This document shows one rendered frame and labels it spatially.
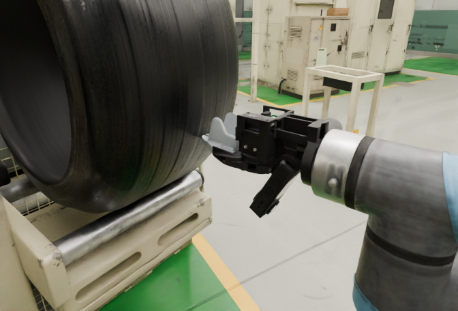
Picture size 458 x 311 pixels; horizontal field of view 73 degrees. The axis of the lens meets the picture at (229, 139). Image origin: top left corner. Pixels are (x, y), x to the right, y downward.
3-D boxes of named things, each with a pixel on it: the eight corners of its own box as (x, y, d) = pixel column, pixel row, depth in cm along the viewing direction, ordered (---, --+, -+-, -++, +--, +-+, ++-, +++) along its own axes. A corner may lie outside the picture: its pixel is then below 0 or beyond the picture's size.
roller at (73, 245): (41, 256, 52) (55, 277, 50) (41, 242, 49) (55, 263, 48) (189, 176, 77) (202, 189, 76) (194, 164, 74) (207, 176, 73)
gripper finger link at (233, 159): (225, 138, 50) (270, 152, 45) (225, 149, 51) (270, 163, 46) (206, 147, 47) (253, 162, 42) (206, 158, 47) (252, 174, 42)
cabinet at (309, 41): (302, 101, 486) (311, 16, 439) (279, 93, 532) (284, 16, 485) (342, 93, 529) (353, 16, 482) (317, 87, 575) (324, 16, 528)
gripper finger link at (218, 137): (202, 109, 51) (247, 120, 46) (203, 142, 54) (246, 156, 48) (189, 113, 49) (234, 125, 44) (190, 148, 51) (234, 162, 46)
